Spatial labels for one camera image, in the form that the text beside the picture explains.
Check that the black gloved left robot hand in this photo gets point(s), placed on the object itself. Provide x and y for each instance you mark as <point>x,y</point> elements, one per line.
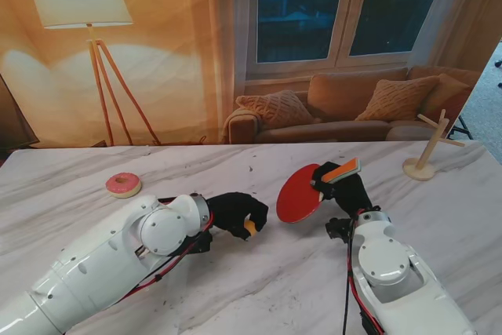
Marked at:
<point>231,209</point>

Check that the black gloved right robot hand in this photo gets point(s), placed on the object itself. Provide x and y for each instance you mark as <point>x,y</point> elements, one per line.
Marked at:
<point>349,190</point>

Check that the orange ping pong ball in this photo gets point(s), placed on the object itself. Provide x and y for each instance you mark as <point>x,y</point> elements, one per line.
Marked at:
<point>251,228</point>

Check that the red and black ping pong bat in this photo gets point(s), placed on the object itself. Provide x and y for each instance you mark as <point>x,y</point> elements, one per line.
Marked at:
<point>298,201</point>

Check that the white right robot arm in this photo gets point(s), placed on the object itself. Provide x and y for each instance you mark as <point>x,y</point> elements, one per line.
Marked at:
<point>384,264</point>

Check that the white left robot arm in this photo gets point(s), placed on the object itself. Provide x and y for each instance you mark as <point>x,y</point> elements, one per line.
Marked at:
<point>117,248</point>

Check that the wooden mug tree stand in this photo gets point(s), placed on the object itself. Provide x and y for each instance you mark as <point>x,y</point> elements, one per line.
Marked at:
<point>425,154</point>

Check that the pink frosted toy donut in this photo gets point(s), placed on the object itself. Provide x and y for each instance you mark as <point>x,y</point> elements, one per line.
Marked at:
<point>117,188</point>

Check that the black tripod legs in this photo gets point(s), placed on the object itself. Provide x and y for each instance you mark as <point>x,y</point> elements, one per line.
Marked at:
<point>463,125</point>

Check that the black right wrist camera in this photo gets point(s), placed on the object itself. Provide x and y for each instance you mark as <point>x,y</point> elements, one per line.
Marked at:
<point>339,229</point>

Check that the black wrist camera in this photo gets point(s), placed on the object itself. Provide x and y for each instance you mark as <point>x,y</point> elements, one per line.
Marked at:
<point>339,229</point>
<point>202,242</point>

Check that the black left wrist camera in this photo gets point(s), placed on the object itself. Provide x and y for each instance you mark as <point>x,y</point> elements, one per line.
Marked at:
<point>202,242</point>

